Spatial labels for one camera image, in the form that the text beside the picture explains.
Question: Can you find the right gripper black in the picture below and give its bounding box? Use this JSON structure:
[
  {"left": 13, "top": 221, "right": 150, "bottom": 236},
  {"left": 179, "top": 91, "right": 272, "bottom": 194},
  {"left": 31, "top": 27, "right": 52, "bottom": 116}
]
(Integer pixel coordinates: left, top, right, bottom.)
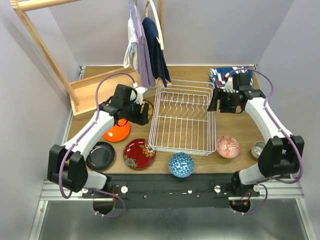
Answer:
[{"left": 207, "top": 87, "right": 240, "bottom": 114}]

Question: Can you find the white wire dish rack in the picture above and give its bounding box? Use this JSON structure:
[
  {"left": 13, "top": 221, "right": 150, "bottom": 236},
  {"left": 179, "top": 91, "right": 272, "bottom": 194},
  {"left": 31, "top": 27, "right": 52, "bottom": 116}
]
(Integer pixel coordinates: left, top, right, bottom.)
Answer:
[{"left": 148, "top": 79, "right": 216, "bottom": 156}]

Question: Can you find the red white patterned bowl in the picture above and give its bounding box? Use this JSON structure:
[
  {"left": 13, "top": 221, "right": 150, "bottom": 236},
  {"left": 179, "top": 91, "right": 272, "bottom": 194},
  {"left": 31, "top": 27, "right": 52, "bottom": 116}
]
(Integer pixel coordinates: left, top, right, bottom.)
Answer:
[{"left": 216, "top": 136, "right": 240, "bottom": 159}]

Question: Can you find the white brown metal cup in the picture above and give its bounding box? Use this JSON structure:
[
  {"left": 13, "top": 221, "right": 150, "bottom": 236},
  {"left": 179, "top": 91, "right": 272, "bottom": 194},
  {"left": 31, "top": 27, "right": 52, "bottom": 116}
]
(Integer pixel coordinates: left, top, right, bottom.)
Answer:
[{"left": 249, "top": 141, "right": 266, "bottom": 160}]

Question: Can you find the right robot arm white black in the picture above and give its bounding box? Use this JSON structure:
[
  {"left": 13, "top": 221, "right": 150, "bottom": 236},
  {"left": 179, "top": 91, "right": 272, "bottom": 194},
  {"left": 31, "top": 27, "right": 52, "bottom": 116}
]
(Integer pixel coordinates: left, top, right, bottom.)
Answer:
[{"left": 207, "top": 68, "right": 305, "bottom": 196}]

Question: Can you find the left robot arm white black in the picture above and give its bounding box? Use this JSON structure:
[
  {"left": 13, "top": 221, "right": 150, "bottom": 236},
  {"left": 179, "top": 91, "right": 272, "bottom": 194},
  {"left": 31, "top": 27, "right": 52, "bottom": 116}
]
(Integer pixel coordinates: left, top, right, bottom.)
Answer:
[{"left": 47, "top": 84, "right": 149, "bottom": 198}]

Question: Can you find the wooden clothes rack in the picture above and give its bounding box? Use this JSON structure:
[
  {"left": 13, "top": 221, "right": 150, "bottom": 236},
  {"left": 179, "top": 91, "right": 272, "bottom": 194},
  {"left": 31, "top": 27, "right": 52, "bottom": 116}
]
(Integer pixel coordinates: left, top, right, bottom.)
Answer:
[{"left": 9, "top": 0, "right": 166, "bottom": 121}]

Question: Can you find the blue red patterned folded cloth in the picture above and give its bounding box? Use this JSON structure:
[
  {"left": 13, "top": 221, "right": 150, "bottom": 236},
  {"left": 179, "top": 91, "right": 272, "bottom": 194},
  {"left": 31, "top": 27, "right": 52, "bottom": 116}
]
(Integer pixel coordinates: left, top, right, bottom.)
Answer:
[{"left": 208, "top": 66, "right": 253, "bottom": 89}]

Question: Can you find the yellow patterned small plate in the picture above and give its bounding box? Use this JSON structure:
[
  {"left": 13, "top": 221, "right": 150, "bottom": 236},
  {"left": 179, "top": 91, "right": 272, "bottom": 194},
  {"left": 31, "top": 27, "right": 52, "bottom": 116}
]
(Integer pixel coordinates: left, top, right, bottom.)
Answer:
[{"left": 142, "top": 100, "right": 154, "bottom": 120}]

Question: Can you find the orange plate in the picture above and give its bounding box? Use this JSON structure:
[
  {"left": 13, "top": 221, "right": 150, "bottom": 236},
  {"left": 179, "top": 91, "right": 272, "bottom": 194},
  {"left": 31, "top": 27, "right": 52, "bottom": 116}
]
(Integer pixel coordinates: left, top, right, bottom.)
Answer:
[{"left": 103, "top": 118, "right": 131, "bottom": 142}]

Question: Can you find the red floral plate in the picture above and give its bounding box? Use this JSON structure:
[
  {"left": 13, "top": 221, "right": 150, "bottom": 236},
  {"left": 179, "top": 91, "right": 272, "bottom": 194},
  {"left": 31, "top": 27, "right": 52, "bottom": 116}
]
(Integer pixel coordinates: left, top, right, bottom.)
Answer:
[{"left": 123, "top": 138, "right": 157, "bottom": 170}]

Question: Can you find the navy hanging cloth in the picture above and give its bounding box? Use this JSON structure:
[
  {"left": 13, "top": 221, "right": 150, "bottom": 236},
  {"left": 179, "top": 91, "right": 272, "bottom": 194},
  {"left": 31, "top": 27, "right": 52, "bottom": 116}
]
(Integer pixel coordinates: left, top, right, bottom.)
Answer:
[{"left": 142, "top": 17, "right": 172, "bottom": 88}]

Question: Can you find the lilac hanging cloth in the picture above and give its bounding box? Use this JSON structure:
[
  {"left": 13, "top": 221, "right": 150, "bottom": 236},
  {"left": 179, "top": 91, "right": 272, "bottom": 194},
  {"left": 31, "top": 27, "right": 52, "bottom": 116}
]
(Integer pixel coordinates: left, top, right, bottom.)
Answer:
[{"left": 132, "top": 4, "right": 156, "bottom": 88}]

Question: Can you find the white hanging cloth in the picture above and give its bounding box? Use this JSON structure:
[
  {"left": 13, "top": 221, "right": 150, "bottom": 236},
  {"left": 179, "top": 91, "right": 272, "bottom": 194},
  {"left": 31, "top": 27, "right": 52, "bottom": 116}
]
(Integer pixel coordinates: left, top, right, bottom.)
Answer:
[{"left": 123, "top": 18, "right": 140, "bottom": 73}]

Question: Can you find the blue patterned bowl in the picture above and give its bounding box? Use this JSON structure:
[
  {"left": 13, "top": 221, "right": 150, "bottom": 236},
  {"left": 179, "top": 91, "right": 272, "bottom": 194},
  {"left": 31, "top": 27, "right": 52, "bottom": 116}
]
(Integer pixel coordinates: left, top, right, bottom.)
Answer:
[{"left": 168, "top": 152, "right": 195, "bottom": 178}]

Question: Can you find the wooden hanger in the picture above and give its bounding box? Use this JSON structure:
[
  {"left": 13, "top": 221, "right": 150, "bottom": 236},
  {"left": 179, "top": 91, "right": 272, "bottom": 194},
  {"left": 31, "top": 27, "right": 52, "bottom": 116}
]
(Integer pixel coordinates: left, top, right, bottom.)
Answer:
[{"left": 144, "top": 0, "right": 165, "bottom": 51}]

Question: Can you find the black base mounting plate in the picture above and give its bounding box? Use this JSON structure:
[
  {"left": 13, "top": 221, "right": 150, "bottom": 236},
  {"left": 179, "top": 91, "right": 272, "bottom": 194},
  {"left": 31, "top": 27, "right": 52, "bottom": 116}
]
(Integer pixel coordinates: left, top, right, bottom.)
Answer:
[{"left": 82, "top": 173, "right": 261, "bottom": 210}]

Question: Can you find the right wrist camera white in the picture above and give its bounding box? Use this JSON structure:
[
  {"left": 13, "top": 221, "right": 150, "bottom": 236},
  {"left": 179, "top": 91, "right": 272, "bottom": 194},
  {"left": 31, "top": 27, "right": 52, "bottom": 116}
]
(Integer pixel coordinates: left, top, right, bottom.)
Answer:
[{"left": 223, "top": 73, "right": 234, "bottom": 93}]

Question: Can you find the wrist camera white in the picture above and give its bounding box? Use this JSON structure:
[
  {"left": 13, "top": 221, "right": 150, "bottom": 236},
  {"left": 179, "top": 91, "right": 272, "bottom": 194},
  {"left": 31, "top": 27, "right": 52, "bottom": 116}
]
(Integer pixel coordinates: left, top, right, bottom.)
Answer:
[
  {"left": 223, "top": 73, "right": 234, "bottom": 93},
  {"left": 130, "top": 82, "right": 148, "bottom": 105}
]

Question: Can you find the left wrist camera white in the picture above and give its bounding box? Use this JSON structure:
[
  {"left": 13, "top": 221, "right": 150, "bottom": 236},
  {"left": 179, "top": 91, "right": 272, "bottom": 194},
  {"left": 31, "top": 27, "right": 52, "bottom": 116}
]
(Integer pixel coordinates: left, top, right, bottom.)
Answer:
[{"left": 130, "top": 82, "right": 148, "bottom": 105}]

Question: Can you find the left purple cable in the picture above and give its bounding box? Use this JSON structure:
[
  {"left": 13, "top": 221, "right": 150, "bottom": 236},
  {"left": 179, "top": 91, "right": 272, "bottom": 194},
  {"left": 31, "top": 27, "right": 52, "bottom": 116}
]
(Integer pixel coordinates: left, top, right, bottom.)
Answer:
[{"left": 57, "top": 71, "right": 137, "bottom": 219}]

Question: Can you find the purple cable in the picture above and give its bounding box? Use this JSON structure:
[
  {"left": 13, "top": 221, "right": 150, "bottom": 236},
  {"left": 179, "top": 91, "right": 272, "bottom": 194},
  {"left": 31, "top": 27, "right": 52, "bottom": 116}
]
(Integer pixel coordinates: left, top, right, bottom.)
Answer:
[
  {"left": 57, "top": 71, "right": 137, "bottom": 219},
  {"left": 226, "top": 67, "right": 304, "bottom": 216}
]

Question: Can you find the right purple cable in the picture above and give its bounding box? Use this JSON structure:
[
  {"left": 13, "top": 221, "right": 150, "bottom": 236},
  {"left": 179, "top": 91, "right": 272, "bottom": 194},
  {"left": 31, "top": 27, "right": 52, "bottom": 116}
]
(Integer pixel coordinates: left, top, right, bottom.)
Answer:
[{"left": 226, "top": 67, "right": 304, "bottom": 216}]

